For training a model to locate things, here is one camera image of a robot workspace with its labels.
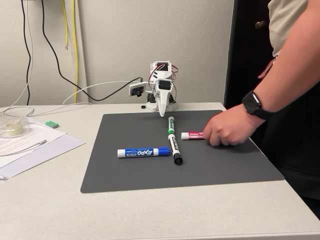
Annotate red Expo marker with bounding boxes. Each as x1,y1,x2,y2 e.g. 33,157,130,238
180,131,206,141

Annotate green Expo marker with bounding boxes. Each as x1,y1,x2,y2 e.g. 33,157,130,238
167,116,176,136

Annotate black Expo marker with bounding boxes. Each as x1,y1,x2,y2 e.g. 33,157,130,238
167,133,184,166

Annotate blue Expo marker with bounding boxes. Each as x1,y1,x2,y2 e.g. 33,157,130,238
117,146,172,159

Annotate person's hand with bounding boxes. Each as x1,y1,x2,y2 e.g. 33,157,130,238
202,103,259,147

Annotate dark grey mat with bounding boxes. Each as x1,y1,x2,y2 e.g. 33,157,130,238
80,109,286,194

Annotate dark door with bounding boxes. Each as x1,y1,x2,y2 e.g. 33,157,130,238
223,0,279,111

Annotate black smartwatch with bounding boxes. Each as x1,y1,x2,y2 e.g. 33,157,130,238
241,89,276,121

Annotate blank white paper sheet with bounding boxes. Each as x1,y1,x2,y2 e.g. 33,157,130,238
0,134,86,181

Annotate printed white paper sheet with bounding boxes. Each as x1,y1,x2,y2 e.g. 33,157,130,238
0,116,68,158

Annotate person's torso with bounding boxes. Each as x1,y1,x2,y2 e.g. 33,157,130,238
257,0,320,222

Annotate clear tape roll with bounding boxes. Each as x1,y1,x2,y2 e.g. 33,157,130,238
3,121,25,138

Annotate red and white robot wires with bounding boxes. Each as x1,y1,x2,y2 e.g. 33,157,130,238
170,65,182,83

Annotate white boxed wrist camera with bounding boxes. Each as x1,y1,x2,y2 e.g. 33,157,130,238
128,81,147,98

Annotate white camera cable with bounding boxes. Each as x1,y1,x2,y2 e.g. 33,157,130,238
62,80,141,106

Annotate long yellow cable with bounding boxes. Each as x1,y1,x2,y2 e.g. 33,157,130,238
71,0,80,104

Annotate thick black cable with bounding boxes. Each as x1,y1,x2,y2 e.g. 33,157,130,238
40,0,144,102

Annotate short yellow cable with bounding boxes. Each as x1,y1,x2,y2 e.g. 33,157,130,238
61,0,69,51

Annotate thin grey cable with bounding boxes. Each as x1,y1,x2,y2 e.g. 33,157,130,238
0,0,35,118

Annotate thin black cable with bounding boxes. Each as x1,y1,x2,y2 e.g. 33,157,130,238
20,0,34,106

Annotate white cable with plug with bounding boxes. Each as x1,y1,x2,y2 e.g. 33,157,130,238
0,139,48,157

